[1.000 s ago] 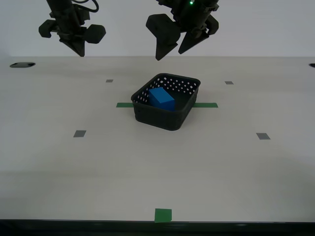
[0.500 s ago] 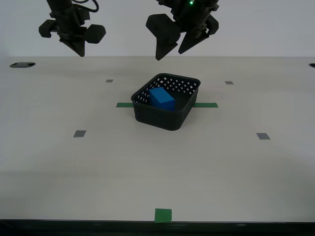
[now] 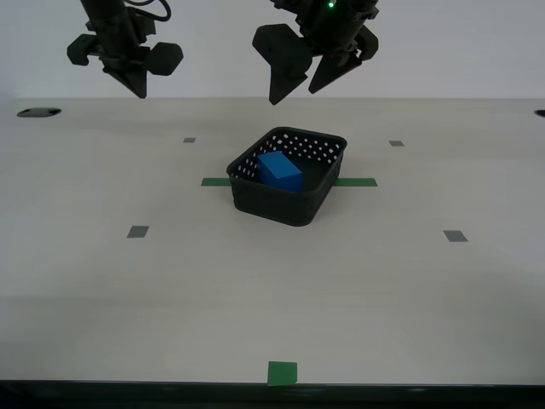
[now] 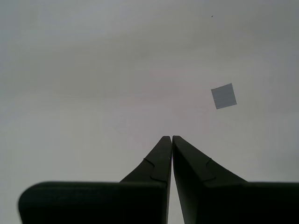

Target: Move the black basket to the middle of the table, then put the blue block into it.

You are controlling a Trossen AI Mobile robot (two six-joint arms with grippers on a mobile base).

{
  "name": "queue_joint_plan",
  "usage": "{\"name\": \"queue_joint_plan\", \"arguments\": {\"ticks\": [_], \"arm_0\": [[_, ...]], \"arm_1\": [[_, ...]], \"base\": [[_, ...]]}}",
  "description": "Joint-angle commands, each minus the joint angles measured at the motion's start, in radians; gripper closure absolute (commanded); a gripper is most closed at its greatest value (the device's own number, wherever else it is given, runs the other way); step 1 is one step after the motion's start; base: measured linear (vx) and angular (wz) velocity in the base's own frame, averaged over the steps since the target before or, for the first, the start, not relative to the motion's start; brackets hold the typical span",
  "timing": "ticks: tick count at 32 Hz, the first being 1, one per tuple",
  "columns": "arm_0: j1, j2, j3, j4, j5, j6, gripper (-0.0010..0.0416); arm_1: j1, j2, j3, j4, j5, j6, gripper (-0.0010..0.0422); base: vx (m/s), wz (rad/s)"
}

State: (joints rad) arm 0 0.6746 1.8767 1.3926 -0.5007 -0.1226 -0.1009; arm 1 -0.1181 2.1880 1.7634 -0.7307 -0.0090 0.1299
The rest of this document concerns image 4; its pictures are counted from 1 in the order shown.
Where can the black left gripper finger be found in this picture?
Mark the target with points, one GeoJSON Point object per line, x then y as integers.
{"type": "Point", "coordinates": [98, 203]}
{"type": "Point", "coordinates": [238, 203]}

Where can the gray tape square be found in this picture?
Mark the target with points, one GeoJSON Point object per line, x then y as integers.
{"type": "Point", "coordinates": [223, 96]}

